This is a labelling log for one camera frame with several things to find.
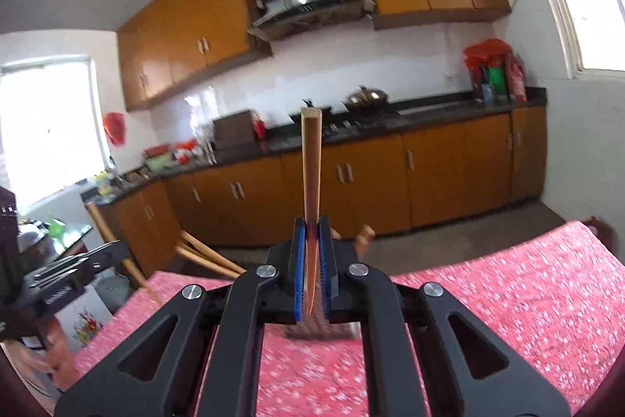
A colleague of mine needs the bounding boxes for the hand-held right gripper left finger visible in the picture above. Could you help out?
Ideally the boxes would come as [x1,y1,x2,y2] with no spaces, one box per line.
[55,216,309,417]

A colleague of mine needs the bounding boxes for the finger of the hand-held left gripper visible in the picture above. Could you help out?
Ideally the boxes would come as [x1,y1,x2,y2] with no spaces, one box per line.
[23,241,125,287]
[33,273,89,315]

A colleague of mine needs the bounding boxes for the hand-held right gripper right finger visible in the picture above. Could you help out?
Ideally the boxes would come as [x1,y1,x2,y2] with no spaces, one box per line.
[317,217,571,417]

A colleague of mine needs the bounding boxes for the wooden chopstick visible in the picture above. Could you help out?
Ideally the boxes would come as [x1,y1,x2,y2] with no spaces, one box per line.
[300,107,324,317]

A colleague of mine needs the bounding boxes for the person's left forearm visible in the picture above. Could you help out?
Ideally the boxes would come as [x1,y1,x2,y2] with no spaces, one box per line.
[41,317,79,393]

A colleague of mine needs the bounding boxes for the glass side table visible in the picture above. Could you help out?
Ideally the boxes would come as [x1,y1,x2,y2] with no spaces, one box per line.
[18,216,93,264]

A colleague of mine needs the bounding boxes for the white floral cabinet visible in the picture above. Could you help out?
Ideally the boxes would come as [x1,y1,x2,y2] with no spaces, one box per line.
[56,270,114,352]

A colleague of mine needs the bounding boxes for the bright kitchen window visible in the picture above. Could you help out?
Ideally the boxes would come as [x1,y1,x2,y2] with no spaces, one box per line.
[0,55,111,213]

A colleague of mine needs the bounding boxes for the hanging red plastic bag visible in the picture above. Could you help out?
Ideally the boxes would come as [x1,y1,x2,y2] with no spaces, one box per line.
[102,111,127,148]

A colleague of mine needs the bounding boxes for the gas stove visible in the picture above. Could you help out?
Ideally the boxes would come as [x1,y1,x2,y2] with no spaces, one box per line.
[288,108,406,138]

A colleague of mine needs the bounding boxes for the wooden lower kitchen cabinets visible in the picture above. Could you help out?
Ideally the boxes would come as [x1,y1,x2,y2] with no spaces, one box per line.
[88,104,548,252]

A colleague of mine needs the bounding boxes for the black wok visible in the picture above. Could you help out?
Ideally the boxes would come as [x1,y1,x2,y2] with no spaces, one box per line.
[289,97,334,125]

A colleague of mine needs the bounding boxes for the dark wooden cutting board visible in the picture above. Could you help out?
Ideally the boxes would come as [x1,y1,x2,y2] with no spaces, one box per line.
[212,109,255,149]

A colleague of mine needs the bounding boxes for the red and white bowls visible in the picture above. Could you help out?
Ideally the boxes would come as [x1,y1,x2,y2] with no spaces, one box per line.
[173,141,201,164]

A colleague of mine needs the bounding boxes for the wok with lid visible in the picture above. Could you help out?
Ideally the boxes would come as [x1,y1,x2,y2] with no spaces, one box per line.
[342,86,391,112]

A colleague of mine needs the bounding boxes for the black kitchen countertop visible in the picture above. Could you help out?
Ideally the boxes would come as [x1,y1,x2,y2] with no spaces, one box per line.
[80,87,548,203]

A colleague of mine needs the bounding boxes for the red floral tablecloth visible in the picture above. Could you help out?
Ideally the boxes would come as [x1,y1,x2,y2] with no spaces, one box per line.
[73,219,625,417]

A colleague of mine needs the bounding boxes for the red bags on counter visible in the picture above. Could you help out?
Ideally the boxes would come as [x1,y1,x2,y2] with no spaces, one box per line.
[463,38,528,105]

